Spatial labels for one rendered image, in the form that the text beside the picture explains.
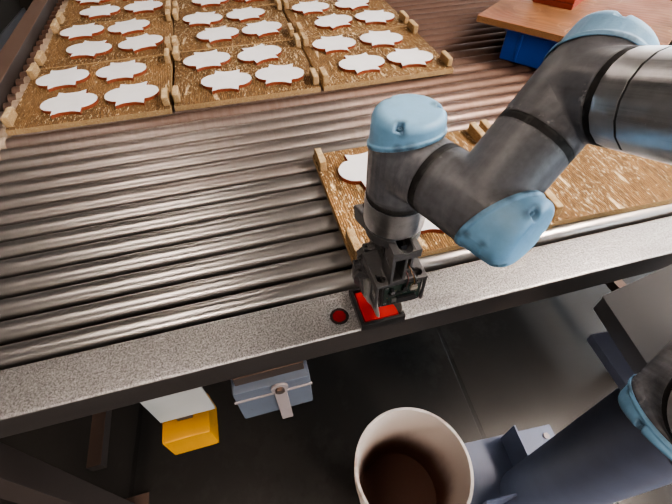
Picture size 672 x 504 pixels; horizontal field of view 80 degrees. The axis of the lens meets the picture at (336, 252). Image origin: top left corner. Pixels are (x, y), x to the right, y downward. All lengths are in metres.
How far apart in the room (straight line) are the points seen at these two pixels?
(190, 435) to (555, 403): 1.33
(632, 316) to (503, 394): 0.96
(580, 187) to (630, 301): 0.29
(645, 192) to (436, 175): 0.74
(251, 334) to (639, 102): 0.57
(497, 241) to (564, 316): 1.66
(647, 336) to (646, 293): 0.07
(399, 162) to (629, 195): 0.72
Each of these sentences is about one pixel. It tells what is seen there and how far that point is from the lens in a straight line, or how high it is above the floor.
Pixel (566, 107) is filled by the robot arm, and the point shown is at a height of 1.33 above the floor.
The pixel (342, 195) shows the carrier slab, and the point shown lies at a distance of 0.85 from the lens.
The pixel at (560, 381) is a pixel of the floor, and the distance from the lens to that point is 1.83.
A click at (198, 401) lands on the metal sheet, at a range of 0.80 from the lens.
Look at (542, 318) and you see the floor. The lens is 1.96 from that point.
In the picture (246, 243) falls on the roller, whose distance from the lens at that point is 0.81.
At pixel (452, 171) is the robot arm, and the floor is 1.27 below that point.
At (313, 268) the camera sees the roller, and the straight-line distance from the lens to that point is 0.75.
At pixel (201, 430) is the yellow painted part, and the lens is 0.87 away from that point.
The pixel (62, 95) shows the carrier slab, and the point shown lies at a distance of 1.42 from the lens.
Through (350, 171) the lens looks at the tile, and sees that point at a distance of 0.90.
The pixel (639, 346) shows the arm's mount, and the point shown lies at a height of 0.91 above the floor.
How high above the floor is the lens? 1.50
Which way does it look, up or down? 49 degrees down
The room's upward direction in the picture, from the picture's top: 1 degrees counter-clockwise
